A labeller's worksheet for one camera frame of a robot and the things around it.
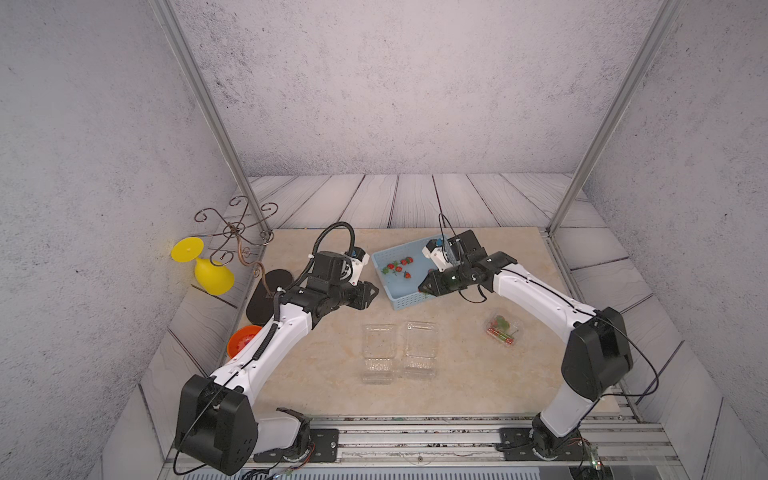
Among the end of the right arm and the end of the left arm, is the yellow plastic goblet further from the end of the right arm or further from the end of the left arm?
the end of the right arm

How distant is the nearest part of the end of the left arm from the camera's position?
58cm

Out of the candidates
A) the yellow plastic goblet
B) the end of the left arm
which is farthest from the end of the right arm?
the yellow plastic goblet
